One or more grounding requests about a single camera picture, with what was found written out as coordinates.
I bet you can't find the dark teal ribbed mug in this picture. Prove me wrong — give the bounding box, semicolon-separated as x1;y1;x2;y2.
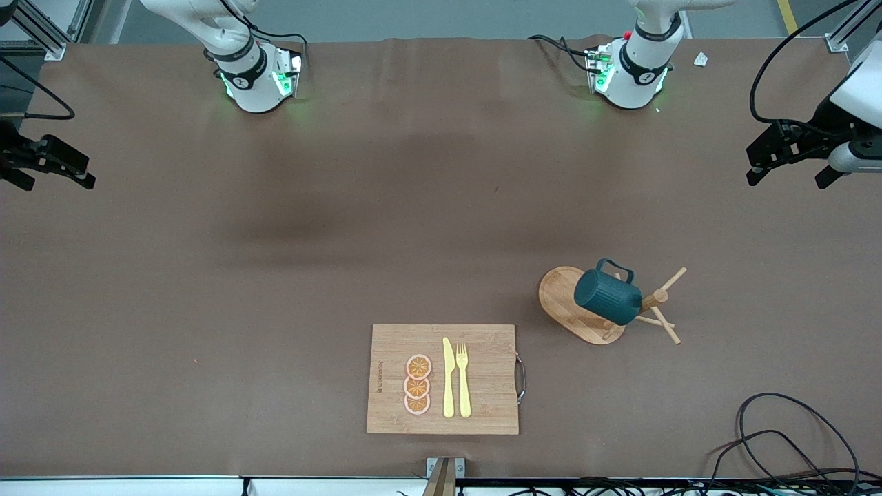
573;258;644;327

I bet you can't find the wooden mug tree rack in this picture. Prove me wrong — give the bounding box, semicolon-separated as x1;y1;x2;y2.
538;265;688;347

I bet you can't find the bamboo cutting board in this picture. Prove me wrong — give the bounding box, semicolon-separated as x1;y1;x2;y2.
366;324;520;435

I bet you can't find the yellow plastic fork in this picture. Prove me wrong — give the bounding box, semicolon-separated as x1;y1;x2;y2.
455;342;472;419

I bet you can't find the yellow plastic knife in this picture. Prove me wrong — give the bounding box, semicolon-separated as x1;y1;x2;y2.
442;337;456;419

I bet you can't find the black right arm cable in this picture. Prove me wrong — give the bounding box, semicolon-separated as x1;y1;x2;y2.
0;56;75;121

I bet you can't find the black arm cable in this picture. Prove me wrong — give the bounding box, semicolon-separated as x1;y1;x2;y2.
0;56;75;121
749;0;859;138

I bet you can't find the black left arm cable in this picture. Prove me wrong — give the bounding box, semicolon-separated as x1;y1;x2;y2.
749;0;859;138

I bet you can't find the aluminium frame post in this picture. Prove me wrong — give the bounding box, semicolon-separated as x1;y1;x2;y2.
825;0;882;53
0;0;94;61

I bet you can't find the black looped cable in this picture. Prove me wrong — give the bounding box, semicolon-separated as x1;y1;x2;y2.
736;393;862;496
708;430;838;496

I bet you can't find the black left base cable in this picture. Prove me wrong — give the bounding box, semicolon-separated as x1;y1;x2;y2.
529;34;597;73

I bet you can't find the black cable bundle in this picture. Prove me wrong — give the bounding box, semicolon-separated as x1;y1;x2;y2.
565;475;882;496

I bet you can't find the metal table edge bracket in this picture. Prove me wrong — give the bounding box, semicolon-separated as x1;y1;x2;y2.
424;457;466;496

